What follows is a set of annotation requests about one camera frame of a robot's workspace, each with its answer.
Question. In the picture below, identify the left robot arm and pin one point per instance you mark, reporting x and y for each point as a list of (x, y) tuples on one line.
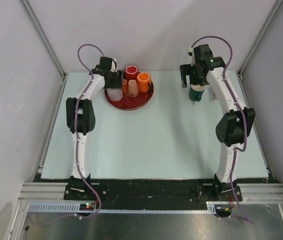
[(81, 120)]

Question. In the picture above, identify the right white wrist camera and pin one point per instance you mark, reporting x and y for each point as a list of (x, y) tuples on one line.
[(191, 56)]

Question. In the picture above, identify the round red tray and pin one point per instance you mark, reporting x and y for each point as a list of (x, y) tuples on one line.
[(131, 103)]

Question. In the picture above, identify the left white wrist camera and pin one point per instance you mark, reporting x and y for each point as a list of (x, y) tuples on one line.
[(115, 64)]

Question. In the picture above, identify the lilac ribbed mug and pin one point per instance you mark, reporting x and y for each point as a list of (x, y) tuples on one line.
[(114, 94)]

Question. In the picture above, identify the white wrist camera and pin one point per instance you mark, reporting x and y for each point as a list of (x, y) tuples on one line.
[(191, 56), (115, 64)]

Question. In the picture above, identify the dark green mug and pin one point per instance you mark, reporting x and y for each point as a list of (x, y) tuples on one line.
[(195, 92)]

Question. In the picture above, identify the small circuit board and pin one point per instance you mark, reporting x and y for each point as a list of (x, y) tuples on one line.
[(86, 206)]

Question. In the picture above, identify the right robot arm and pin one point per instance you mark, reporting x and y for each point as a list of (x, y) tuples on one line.
[(235, 125)]

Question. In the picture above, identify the aluminium frame rail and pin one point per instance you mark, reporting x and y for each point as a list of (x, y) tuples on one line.
[(50, 192)]

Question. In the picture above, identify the large red mug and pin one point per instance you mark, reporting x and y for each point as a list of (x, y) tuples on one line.
[(131, 72)]

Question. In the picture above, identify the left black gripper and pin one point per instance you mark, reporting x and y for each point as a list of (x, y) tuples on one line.
[(118, 83)]

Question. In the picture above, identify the small pink square mug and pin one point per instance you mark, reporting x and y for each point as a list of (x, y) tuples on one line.
[(132, 88)]

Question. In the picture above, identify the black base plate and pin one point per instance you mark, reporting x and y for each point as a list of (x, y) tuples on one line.
[(157, 194)]

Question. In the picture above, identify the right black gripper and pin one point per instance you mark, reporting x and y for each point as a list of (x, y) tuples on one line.
[(187, 70)]

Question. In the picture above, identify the small orange cup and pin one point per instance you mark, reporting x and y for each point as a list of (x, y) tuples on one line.
[(124, 86)]

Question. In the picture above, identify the tall pink mug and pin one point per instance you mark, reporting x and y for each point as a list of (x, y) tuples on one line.
[(215, 95)]

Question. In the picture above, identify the large orange mug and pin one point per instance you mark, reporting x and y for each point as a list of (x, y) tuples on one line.
[(144, 81)]

